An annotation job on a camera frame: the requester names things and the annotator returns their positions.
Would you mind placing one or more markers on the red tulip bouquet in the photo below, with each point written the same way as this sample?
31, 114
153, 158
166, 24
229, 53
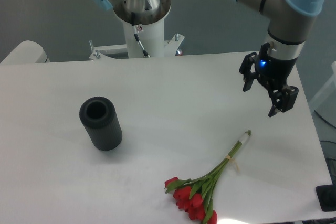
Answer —
195, 196

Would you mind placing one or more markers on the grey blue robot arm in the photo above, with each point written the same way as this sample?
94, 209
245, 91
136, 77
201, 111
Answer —
290, 23

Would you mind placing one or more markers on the white rounded chair back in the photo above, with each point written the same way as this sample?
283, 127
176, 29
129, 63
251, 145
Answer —
27, 52

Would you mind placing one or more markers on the white furniture at right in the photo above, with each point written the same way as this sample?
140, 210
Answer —
324, 92

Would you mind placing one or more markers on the black device at table edge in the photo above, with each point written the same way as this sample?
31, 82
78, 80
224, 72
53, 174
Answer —
326, 197

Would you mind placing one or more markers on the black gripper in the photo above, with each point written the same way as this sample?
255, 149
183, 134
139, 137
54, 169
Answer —
272, 74

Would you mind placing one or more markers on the black ribbed cylindrical vase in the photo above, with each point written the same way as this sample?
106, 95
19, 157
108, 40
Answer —
99, 118

